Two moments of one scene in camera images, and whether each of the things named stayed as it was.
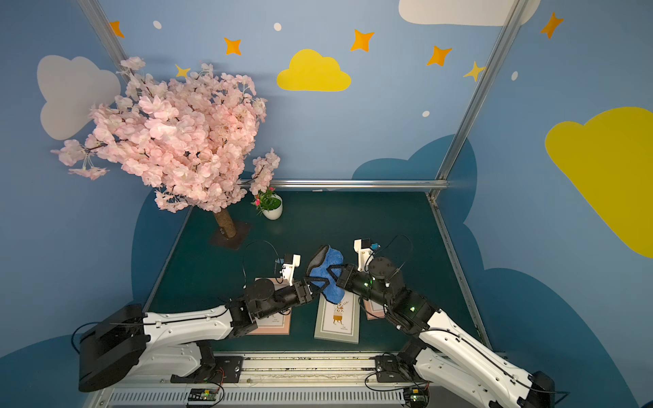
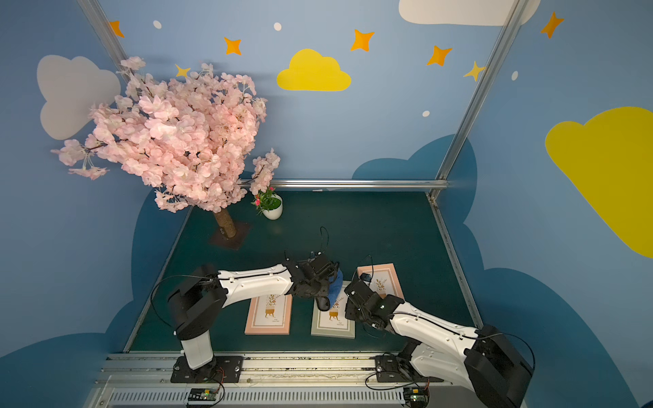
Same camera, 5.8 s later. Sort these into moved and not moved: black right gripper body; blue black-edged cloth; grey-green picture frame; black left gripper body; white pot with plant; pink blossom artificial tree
Moved: black right gripper body; blue black-edged cloth; black left gripper body
Not moved: grey-green picture frame; pink blossom artificial tree; white pot with plant
